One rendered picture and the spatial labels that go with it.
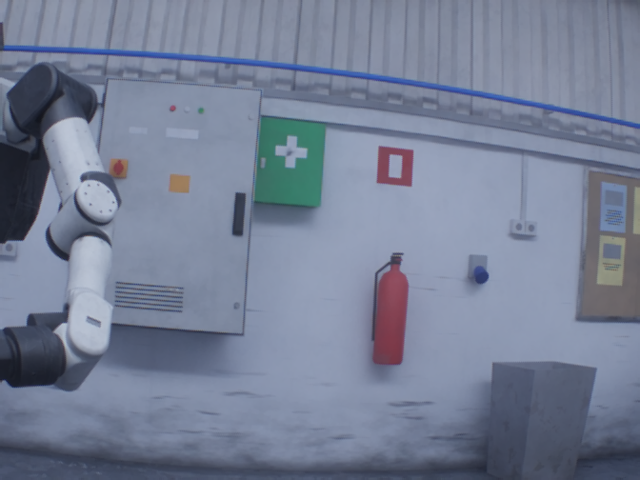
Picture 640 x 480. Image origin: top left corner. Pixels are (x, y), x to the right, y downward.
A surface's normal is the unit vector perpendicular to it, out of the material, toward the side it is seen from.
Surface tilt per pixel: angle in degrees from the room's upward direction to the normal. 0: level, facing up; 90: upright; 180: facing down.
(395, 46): 90
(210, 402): 90
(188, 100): 90
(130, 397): 90
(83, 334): 52
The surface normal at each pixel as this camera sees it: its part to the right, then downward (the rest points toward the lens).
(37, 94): -0.37, -0.20
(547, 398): 0.34, 0.04
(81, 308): 0.55, -0.60
